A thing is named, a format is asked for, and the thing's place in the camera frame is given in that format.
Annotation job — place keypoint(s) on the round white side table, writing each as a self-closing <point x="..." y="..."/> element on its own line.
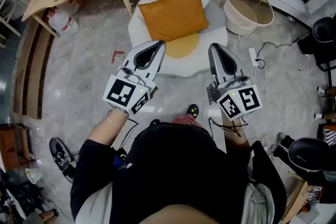
<point x="241" y="15"/>

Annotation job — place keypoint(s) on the person's black shoe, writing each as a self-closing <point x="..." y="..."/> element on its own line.
<point x="155" y="122"/>
<point x="192" y="110"/>

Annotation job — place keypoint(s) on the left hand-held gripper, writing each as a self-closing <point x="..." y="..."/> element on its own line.
<point x="120" y="91"/>

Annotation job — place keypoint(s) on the small wooden table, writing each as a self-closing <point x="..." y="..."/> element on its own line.
<point x="296" y="199"/>

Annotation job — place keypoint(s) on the person's right black shoe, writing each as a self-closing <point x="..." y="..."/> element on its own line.
<point x="192" y="110"/>

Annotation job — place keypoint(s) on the person's left forearm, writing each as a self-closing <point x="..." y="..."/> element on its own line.
<point x="107" y="128"/>

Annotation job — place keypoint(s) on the white power strip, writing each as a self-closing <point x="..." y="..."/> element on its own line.
<point x="253" y="56"/>

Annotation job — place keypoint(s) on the wooden plank platform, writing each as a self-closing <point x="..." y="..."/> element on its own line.
<point x="31" y="81"/>

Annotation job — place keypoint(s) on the white egg-shaped floor cushion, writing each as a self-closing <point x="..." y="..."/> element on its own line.
<point x="189" y="65"/>

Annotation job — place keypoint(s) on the person's black shirt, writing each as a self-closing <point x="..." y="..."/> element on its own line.
<point x="178" y="170"/>

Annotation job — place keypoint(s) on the brown wooden cabinet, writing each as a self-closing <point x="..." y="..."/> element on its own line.
<point x="13" y="147"/>

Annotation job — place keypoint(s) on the person's left black shoe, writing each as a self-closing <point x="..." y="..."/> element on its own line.
<point x="155" y="122"/>

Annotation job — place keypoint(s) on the clear water jug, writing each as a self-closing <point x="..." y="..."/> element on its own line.
<point x="61" y="25"/>

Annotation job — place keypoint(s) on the black sneaker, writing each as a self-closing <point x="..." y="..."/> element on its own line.
<point x="60" y="157"/>

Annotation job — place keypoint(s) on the red checked trousers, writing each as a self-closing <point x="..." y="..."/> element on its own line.
<point x="186" y="120"/>

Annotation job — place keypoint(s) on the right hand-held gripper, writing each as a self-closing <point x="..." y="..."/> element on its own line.
<point x="241" y="99"/>

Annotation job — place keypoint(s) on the clear plastic cup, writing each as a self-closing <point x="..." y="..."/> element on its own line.
<point x="33" y="175"/>

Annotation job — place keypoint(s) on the orange pillow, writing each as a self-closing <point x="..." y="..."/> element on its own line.
<point x="173" y="15"/>

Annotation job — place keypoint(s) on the person's right forearm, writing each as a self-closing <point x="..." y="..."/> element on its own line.
<point x="235" y="139"/>

